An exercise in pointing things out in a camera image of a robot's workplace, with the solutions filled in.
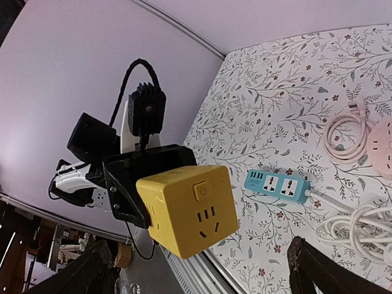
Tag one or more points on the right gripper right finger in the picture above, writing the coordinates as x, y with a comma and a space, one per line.
311, 270

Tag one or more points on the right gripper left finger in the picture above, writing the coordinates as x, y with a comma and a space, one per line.
91, 272

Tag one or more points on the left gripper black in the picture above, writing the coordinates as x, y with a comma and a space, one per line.
124, 170

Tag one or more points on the yellow cube socket adapter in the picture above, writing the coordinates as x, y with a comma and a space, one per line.
191, 208

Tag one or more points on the teal power strip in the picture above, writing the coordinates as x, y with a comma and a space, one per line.
284, 187

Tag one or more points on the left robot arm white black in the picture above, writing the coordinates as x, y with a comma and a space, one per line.
91, 141

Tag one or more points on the pink round power strip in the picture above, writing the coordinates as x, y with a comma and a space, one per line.
378, 148

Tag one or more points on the floral table mat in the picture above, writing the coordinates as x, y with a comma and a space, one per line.
266, 110

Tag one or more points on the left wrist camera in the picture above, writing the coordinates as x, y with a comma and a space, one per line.
146, 110

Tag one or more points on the aluminium front rail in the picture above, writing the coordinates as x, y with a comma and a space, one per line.
202, 273

